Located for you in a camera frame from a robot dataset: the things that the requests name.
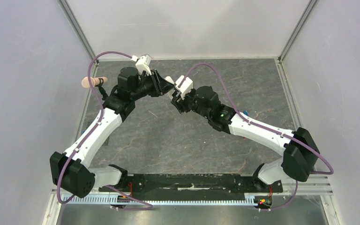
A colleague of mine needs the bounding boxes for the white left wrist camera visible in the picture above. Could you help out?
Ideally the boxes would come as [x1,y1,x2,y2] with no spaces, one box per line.
[131,54,152,75]

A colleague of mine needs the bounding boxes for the white remote control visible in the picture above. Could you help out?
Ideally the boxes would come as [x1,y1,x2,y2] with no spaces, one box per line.
[164,76,175,89]

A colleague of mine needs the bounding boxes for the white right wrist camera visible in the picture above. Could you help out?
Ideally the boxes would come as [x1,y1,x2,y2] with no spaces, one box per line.
[175,75,194,99]

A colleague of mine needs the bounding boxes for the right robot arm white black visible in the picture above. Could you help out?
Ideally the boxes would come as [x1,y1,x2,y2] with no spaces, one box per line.
[169,86,318,191]

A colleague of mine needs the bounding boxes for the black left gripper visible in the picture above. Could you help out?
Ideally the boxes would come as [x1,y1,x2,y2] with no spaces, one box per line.
[131,69,175,101]

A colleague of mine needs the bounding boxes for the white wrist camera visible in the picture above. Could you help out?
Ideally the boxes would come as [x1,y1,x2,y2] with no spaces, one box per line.
[131,54,152,75]
[175,75,194,99]

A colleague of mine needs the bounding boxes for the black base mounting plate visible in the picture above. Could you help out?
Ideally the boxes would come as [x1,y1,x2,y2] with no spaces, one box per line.
[114,173,283,201]

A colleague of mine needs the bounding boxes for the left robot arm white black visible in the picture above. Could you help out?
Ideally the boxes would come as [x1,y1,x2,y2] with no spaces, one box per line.
[50,67,175,198]

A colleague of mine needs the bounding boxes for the white cable duct strip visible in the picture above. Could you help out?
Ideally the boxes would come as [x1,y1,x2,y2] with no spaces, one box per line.
[60,194,257,206]

